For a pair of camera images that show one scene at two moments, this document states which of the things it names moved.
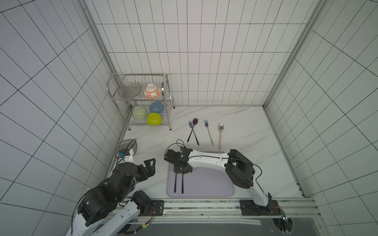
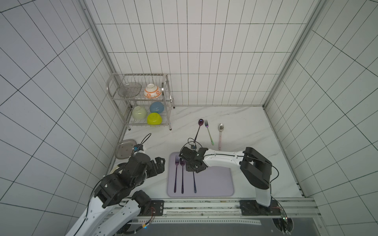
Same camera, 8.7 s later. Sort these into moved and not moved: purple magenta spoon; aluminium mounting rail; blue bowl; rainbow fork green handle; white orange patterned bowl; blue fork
Moved: blue fork; purple magenta spoon
Not moved: rainbow fork green handle; white orange patterned bowl; blue bowl; aluminium mounting rail
